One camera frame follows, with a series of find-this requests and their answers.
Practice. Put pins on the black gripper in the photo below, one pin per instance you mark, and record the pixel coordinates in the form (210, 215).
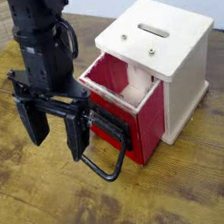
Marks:
(47, 85)

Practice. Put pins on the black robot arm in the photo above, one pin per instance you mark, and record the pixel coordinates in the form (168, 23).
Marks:
(38, 23)

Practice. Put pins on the white wooden box cabinet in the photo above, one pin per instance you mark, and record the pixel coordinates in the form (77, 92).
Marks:
(171, 44)

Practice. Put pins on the red drawer with black handle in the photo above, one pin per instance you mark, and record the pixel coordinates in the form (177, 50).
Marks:
(127, 110)

